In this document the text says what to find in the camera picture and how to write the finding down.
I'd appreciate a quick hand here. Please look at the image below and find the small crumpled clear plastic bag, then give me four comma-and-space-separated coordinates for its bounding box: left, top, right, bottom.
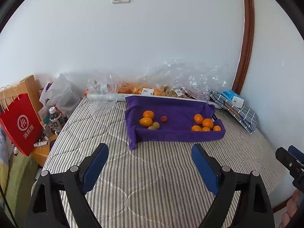
87, 74, 122, 114

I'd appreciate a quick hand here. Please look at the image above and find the blue tissue pack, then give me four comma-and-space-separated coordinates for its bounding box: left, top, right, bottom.
222, 89, 241, 100

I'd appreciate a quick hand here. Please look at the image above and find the small white box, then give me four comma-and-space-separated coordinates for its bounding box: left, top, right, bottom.
231, 96, 245, 108

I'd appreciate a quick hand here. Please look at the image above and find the yellow green cloth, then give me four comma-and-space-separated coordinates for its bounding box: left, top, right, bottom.
7, 154, 38, 219

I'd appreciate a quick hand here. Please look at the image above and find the wooden bedside table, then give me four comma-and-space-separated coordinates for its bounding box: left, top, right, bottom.
30, 123, 62, 168

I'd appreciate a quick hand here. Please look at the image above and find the brown wooden baseboard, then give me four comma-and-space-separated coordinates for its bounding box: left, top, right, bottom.
272, 196, 294, 214

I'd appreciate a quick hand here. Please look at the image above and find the wooden chair back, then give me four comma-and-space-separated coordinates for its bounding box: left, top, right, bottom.
231, 0, 255, 95

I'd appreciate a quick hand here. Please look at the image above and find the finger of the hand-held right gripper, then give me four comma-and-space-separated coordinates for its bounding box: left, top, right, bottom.
275, 147, 304, 174
288, 145, 304, 163

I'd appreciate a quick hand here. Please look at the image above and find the red paper bag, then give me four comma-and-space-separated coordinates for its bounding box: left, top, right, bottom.
0, 85, 44, 157

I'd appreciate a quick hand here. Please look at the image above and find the white plastic bag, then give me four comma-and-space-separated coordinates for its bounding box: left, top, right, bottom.
39, 73, 82, 118

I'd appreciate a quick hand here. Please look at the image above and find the purple towel lined tray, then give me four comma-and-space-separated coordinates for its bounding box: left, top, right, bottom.
125, 95, 226, 150

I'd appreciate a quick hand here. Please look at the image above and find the striped bed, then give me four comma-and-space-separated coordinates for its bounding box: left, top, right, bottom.
43, 95, 289, 228

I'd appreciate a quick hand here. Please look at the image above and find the folded grey plaid cloth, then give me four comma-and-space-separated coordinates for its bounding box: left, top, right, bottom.
210, 91, 259, 135

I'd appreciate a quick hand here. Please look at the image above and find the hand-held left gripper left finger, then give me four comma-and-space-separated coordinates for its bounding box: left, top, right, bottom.
25, 143, 110, 228

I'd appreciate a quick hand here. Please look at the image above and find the white flat object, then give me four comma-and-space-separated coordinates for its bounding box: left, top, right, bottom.
209, 101, 225, 111

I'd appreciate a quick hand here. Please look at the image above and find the clear bag of brown fruits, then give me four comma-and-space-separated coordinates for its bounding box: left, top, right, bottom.
154, 85, 197, 99

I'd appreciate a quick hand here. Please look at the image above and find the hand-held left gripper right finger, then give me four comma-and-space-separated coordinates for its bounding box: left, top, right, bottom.
191, 143, 276, 228

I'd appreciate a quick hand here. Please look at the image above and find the person's right hand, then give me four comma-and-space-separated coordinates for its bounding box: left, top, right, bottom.
288, 190, 300, 219

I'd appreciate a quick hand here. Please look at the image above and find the light wooden chair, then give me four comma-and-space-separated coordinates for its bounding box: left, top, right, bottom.
0, 75, 42, 114

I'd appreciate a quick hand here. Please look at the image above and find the large crumpled clear plastic bag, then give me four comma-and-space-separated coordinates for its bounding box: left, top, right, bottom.
138, 58, 230, 100

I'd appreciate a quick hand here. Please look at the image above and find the clear bag of oranges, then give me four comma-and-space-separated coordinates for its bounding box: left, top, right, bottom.
117, 82, 155, 95

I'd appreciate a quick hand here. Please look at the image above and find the plastic drink bottle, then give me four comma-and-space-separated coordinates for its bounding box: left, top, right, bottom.
49, 107, 63, 135

